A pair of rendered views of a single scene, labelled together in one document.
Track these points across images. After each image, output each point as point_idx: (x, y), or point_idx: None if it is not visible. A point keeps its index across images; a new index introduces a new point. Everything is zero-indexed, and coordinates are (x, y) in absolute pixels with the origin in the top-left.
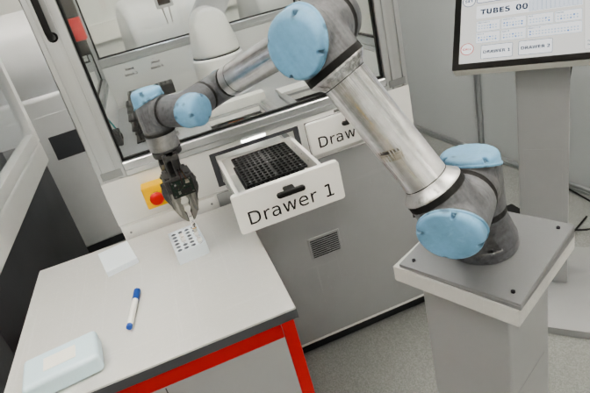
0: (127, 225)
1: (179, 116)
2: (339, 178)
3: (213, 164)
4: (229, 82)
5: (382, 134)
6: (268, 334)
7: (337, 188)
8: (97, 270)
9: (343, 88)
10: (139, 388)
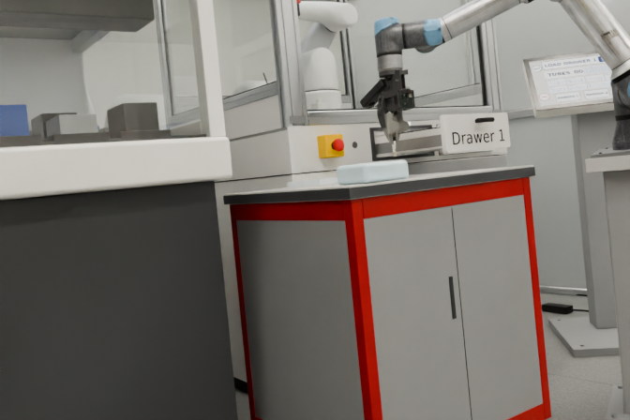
0: (298, 174)
1: (428, 29)
2: (507, 127)
3: (371, 138)
4: (449, 25)
5: (606, 20)
6: (515, 186)
7: (506, 136)
8: (298, 187)
9: None
10: (437, 197)
